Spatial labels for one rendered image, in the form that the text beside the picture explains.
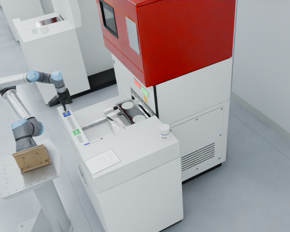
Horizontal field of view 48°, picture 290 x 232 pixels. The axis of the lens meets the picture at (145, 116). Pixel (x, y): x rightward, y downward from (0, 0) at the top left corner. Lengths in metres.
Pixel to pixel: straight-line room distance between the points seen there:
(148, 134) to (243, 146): 1.55
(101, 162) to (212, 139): 1.21
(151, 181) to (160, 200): 0.25
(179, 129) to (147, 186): 0.59
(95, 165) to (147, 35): 0.89
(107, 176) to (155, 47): 0.89
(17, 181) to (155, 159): 0.97
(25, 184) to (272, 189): 2.13
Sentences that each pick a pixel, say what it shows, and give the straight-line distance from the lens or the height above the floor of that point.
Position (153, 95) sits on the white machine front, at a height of 1.15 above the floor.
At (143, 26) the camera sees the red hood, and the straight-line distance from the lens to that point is 2.10.
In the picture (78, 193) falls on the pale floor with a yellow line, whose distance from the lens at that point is 3.35.
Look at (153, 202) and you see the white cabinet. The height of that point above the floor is 0.47.
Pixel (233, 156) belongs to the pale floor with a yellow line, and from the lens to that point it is 3.51.
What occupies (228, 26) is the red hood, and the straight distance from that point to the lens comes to 2.50.
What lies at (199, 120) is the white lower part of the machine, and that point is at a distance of 2.76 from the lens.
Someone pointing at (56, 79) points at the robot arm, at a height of 1.30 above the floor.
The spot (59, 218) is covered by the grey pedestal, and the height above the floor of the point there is 0.21.
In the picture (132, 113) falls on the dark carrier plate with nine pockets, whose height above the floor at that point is 0.90.
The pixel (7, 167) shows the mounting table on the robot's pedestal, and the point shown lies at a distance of 2.63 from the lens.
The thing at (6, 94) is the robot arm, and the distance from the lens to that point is 2.73.
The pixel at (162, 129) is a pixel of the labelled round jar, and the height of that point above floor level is 1.06.
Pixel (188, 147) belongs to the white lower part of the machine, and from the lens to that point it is 2.88.
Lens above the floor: 2.48
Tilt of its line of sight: 38 degrees down
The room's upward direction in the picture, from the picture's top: 8 degrees counter-clockwise
